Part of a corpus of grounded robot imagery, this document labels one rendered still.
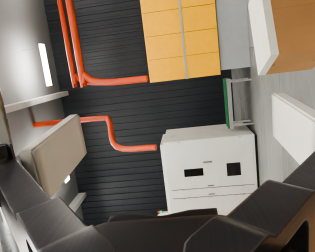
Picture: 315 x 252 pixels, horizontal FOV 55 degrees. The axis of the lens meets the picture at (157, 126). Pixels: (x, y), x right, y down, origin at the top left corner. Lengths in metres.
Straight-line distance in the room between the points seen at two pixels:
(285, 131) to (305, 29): 2.10
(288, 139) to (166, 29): 7.47
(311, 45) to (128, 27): 9.22
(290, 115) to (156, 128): 10.94
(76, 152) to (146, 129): 10.96
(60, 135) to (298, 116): 0.13
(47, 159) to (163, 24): 7.51
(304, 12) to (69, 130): 2.20
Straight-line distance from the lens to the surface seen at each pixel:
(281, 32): 2.23
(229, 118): 7.80
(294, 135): 0.17
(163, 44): 7.61
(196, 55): 7.59
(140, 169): 11.67
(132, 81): 7.98
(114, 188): 12.11
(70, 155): 0.20
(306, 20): 2.31
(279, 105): 0.20
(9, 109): 8.23
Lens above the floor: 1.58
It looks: 6 degrees up
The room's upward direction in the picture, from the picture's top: 96 degrees counter-clockwise
